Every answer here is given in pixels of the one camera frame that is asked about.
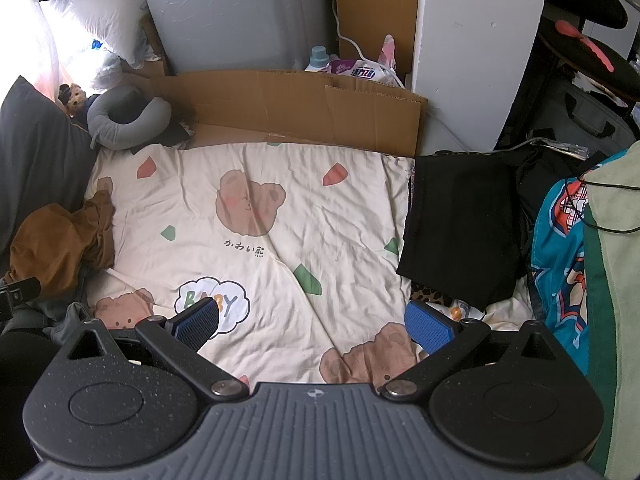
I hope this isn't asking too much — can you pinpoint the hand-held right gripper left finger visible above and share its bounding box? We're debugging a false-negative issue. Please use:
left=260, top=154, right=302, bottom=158
left=62, top=296, right=251, bottom=403

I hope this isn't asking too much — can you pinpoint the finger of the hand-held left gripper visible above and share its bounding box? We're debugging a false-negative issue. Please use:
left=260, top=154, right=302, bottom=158
left=0, top=277, right=42, bottom=323

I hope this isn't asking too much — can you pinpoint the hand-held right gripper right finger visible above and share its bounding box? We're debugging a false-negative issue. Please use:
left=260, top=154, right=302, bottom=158
left=372, top=300, right=563, bottom=403

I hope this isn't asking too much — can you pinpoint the brown printed t-shirt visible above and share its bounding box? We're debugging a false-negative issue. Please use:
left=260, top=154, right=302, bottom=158
left=5, top=190, right=117, bottom=301

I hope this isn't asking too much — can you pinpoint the leopard print cloth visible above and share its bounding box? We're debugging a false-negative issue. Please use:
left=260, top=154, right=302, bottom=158
left=410, top=282, right=456, bottom=306

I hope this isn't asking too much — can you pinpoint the grey-blue garment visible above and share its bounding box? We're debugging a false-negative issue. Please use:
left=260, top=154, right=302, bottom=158
left=42, top=300, right=93, bottom=346

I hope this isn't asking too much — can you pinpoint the black knit garment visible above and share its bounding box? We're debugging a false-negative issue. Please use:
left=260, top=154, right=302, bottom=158
left=396, top=152, right=531, bottom=311

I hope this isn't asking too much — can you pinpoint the dark green blanket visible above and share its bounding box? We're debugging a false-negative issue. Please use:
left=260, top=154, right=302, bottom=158
left=0, top=76, right=96, bottom=261

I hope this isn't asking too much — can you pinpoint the blue cartoon-print cloth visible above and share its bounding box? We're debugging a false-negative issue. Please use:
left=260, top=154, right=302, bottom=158
left=530, top=160, right=608, bottom=376

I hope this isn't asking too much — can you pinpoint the bear-print cream blanket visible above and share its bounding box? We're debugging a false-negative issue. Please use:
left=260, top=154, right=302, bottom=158
left=82, top=142, right=536, bottom=386

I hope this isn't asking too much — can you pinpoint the small black cloth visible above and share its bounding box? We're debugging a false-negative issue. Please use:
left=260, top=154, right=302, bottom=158
left=130, top=120, right=193, bottom=153

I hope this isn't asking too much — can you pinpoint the grey neck pillow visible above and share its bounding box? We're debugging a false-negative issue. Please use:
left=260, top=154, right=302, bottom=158
left=86, top=85, right=173, bottom=151

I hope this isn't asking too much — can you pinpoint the green cloth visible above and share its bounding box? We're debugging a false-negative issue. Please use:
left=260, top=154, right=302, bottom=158
left=582, top=142, right=640, bottom=480

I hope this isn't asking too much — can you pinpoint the plush bear toy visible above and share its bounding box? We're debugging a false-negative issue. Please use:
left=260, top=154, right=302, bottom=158
left=57, top=82, right=101, bottom=121

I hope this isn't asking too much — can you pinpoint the flat cardboard sheet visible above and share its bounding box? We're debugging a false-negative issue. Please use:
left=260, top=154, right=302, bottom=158
left=122, top=69, right=430, bottom=158

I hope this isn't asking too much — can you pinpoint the grey bag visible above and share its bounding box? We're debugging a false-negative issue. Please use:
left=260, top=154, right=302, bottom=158
left=530, top=77, right=638, bottom=156

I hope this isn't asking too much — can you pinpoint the purple white packet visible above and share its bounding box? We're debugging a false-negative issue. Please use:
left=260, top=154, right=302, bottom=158
left=327, top=58, right=406, bottom=88

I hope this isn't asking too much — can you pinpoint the pink white plastic bag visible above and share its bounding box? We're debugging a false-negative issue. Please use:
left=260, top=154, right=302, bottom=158
left=377, top=35, right=399, bottom=73

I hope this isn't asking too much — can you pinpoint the teal-capped detergent bottle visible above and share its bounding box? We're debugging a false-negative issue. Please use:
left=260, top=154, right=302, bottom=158
left=306, top=46, right=331, bottom=72

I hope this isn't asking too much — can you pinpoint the white pillow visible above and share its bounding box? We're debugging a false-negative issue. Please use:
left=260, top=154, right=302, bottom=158
left=37, top=0, right=151, bottom=68

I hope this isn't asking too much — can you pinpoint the black office chair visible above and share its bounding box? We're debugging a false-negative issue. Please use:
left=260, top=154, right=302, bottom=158
left=500, top=0, right=640, bottom=151

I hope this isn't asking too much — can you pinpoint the tall cardboard box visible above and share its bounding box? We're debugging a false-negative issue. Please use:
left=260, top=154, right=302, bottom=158
left=332, top=0, right=421, bottom=91

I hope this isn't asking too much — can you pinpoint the pink plastic tool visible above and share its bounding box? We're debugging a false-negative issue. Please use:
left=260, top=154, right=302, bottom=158
left=556, top=19, right=617, bottom=73

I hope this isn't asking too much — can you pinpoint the thin black cable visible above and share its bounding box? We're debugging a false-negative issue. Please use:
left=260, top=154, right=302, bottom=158
left=565, top=167, right=640, bottom=235

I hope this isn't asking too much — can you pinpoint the white cable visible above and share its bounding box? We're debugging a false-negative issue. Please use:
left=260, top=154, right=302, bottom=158
left=332, top=0, right=406, bottom=86

